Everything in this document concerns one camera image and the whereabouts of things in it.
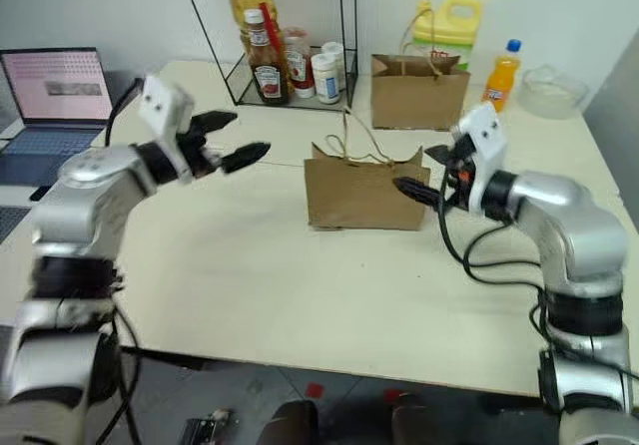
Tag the clear plastic bowl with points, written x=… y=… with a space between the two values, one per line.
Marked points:
x=551 y=93

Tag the dark rounded shape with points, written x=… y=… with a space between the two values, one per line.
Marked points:
x=294 y=425
x=412 y=422

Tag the black phone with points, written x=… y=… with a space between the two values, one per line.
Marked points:
x=40 y=193

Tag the open laptop with pink screen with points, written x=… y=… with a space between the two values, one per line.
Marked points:
x=55 y=88

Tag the small red ketchup bottle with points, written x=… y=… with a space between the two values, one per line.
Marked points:
x=299 y=68

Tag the large brown paper bag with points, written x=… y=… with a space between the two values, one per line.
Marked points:
x=417 y=98

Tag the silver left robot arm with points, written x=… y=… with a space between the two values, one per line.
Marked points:
x=75 y=205

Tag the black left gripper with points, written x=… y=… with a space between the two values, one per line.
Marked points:
x=199 y=158

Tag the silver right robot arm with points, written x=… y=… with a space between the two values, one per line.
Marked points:
x=574 y=215

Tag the yellow plastic jug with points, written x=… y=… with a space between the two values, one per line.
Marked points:
x=456 y=31

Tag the red floor marker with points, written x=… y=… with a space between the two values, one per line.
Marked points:
x=393 y=394
x=315 y=390

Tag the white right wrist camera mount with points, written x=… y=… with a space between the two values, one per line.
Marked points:
x=486 y=133

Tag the grey cabinet side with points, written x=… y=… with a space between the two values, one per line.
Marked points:
x=616 y=116

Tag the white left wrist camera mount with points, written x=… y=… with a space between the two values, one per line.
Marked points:
x=165 y=103

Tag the grey laptop keyboard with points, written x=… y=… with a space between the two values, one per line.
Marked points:
x=11 y=220

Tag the orange soda bottle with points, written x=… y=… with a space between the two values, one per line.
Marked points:
x=501 y=78

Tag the white jar with blue label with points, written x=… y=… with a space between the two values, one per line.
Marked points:
x=326 y=81

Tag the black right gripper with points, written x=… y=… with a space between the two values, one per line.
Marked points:
x=459 y=165

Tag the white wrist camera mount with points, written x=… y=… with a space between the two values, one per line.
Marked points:
x=486 y=133
x=165 y=103

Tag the large Heinz ketchup bottle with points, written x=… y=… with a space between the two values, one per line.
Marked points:
x=267 y=73

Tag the small metallic device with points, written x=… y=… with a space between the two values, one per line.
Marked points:
x=207 y=427

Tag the small brown paper bag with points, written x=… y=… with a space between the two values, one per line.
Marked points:
x=359 y=195

